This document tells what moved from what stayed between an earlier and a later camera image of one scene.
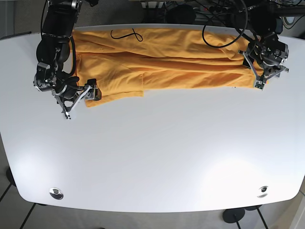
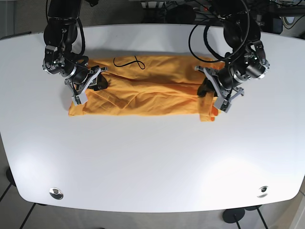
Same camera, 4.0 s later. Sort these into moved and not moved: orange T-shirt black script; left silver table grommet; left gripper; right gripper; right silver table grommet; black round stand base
Moved: right gripper; left gripper; orange T-shirt black script
Not moved: left silver table grommet; black round stand base; right silver table grommet
